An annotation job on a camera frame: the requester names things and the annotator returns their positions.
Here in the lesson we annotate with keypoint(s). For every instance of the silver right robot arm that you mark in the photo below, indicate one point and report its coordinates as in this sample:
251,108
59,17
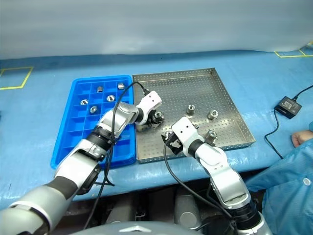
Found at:
220,166

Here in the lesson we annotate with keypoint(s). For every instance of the person in blue coat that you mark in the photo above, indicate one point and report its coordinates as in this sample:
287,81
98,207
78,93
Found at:
288,183

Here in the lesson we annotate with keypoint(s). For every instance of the blue plastic table cover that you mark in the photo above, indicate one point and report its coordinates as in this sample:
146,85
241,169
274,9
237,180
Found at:
36,122

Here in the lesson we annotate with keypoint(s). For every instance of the bystander bare hand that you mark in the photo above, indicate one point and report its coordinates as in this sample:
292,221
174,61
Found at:
300,137

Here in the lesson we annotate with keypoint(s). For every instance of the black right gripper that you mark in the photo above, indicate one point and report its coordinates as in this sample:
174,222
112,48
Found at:
176,141

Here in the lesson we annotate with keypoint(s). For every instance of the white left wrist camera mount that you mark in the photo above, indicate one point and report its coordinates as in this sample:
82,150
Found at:
151,100

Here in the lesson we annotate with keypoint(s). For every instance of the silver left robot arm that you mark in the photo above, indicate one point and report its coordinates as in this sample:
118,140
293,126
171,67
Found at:
119,117

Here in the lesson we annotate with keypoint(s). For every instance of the small black box device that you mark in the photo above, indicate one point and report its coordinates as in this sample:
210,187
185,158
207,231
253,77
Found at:
288,106

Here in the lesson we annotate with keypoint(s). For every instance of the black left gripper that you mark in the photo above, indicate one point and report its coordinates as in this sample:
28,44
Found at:
151,120

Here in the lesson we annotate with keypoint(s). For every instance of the grey rounded leg housing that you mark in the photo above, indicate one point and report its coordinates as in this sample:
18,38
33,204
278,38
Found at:
187,210
117,213

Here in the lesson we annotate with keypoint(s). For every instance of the small metal roller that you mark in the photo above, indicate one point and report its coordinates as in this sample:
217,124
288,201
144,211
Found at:
83,101
99,88
120,86
110,98
212,114
190,109
93,109
159,114
210,137

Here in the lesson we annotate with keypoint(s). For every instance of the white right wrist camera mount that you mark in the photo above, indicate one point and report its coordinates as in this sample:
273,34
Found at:
185,129

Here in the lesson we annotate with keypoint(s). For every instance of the perforated steel tray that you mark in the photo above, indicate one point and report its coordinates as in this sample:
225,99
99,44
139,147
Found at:
207,93

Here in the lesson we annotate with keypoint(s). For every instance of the grey robot torso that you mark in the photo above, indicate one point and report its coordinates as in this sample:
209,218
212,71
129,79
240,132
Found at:
146,231

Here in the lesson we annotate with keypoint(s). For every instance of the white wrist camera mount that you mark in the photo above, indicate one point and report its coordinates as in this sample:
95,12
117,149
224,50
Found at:
185,129
151,100

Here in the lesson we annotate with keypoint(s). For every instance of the blue plastic compartment tray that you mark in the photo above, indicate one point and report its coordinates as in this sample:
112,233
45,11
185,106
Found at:
73,127

